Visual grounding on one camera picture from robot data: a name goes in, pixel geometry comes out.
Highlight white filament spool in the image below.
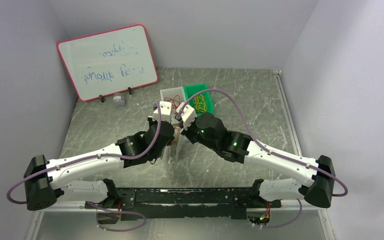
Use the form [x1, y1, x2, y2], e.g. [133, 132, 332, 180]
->
[168, 125, 181, 164]

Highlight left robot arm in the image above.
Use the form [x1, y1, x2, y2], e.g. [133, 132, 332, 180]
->
[24, 120, 175, 211]

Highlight green plastic bin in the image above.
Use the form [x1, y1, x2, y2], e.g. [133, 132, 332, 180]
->
[183, 83, 214, 117]

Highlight white plastic bin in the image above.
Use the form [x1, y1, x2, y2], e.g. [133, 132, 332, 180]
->
[160, 87, 187, 108]

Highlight clear jar of clips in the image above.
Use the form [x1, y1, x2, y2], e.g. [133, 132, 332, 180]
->
[113, 95, 126, 107]

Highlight red framed whiteboard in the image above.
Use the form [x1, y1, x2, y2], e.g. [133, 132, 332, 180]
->
[56, 24, 159, 102]

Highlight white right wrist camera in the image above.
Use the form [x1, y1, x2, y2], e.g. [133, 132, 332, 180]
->
[175, 102, 197, 130]

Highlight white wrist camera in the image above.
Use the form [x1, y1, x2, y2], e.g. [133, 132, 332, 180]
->
[175, 102, 197, 130]
[152, 101, 173, 123]

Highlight yellow wires in bin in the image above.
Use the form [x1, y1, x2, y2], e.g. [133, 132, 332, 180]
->
[191, 94, 209, 114]

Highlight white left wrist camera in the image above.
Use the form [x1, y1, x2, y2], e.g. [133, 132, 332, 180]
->
[152, 101, 173, 123]

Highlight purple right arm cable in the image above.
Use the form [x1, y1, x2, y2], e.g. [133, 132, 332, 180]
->
[177, 88, 349, 197]

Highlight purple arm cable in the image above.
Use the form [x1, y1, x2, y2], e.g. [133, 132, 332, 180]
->
[177, 88, 349, 197]
[6, 102, 163, 205]

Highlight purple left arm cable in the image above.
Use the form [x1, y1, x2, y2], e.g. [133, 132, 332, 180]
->
[6, 102, 163, 205]

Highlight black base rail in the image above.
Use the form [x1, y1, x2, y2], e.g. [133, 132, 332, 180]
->
[97, 187, 282, 220]

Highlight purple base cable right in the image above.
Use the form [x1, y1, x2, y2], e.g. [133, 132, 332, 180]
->
[252, 198, 303, 230]

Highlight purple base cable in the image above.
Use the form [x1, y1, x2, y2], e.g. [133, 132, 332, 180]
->
[252, 198, 303, 230]
[87, 202, 148, 232]

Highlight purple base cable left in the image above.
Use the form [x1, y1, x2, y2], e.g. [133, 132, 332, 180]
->
[87, 202, 148, 232]

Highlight aluminium front rail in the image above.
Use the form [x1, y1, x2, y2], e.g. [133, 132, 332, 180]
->
[26, 200, 335, 240]

